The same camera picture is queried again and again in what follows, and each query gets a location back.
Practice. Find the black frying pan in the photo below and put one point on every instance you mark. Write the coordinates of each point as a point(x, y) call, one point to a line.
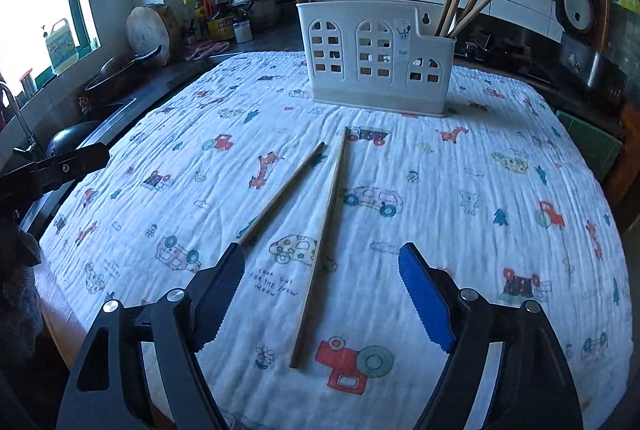
point(120, 73)

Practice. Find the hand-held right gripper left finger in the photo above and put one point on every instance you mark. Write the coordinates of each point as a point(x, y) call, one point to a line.
point(220, 300)

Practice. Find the black gas stove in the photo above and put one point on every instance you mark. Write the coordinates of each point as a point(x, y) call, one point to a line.
point(505, 55)

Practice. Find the yellow tin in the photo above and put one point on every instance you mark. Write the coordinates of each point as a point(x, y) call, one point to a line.
point(221, 30)

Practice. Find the black wok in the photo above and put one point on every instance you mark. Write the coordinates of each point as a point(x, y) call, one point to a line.
point(75, 135)

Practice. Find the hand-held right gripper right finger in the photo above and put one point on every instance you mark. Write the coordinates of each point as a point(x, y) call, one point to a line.
point(425, 300)

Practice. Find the yellow-capped sauce bottle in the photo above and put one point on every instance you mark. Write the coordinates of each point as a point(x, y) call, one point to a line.
point(189, 18)

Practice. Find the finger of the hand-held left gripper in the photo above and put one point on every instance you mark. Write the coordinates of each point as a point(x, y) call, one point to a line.
point(75, 160)

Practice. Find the metal pot with lid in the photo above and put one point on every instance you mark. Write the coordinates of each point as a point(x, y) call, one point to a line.
point(260, 8)

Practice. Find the white printed cloth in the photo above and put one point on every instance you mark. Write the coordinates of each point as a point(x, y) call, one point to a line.
point(450, 190)

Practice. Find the green box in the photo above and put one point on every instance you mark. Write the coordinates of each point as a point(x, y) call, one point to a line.
point(590, 145)

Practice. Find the black rice cooker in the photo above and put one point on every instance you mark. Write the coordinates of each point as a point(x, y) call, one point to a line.
point(580, 10)

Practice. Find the white plastic chopstick holder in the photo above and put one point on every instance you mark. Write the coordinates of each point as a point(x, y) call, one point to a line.
point(380, 80)

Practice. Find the round wooden cutting board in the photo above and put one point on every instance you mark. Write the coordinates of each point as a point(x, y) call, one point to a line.
point(150, 33)

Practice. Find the metal faucet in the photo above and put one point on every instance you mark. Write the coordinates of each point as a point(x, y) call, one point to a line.
point(15, 115)

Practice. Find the green-capped sauce bottle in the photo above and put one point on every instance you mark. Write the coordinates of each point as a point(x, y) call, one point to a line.
point(199, 8)

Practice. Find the white detergent bottle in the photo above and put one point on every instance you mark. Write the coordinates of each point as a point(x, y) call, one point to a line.
point(60, 45)

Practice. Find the metal cup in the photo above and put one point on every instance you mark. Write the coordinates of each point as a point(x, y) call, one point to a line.
point(27, 83)

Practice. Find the white cup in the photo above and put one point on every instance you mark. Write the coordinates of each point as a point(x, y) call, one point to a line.
point(242, 32)

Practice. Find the black countertop appliance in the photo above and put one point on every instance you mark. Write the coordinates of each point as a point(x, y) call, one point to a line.
point(612, 83)

